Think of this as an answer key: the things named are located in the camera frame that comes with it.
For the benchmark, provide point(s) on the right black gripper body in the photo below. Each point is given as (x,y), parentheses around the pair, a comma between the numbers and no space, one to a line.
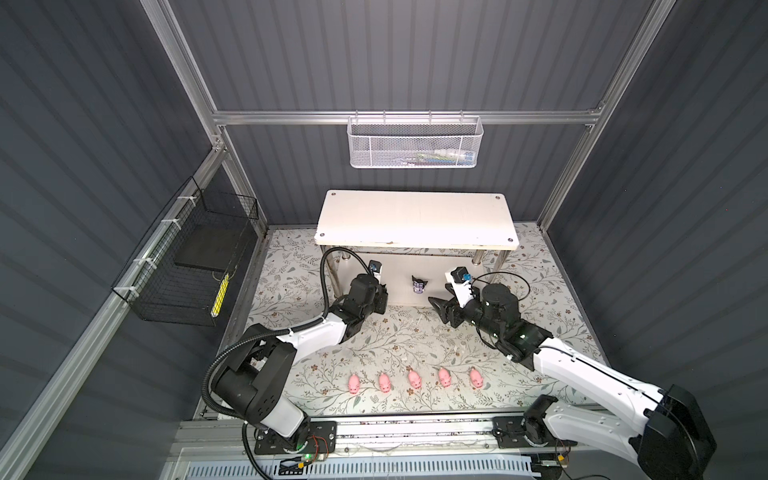
(473,314)

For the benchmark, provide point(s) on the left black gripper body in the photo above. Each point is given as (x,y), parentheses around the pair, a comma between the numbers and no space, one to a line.
(377,305)

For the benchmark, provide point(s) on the black purple toy figure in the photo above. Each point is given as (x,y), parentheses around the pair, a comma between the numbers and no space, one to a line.
(418,285)

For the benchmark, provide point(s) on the pink pig toy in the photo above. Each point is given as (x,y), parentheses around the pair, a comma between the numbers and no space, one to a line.
(354,384)
(414,379)
(384,382)
(444,377)
(476,379)

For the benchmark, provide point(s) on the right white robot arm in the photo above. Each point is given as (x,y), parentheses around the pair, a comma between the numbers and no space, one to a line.
(662,431)

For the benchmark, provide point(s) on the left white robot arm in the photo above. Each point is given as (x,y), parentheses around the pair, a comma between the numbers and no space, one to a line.
(247,379)

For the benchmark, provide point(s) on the white two-tier shelf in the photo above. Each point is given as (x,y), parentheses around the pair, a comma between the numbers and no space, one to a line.
(422,234)

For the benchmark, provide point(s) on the markers in white basket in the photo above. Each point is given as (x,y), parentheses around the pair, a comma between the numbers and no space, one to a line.
(449,158)

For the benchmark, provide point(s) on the black pad in basket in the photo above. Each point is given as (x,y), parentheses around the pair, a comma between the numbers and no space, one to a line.
(211,249)

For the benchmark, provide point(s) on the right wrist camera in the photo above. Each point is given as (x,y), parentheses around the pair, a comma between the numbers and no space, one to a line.
(460,282)

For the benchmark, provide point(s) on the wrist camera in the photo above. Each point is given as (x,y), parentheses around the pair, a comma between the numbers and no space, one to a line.
(460,282)
(375,268)

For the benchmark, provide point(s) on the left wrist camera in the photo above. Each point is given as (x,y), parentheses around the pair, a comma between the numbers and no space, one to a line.
(375,268)

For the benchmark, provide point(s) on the white wire basket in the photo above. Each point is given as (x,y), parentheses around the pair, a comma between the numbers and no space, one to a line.
(378,142)

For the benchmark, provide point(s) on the black wire basket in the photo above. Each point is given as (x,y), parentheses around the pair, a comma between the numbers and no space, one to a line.
(191,268)

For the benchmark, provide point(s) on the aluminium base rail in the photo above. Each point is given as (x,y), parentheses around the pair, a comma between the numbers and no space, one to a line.
(432,433)

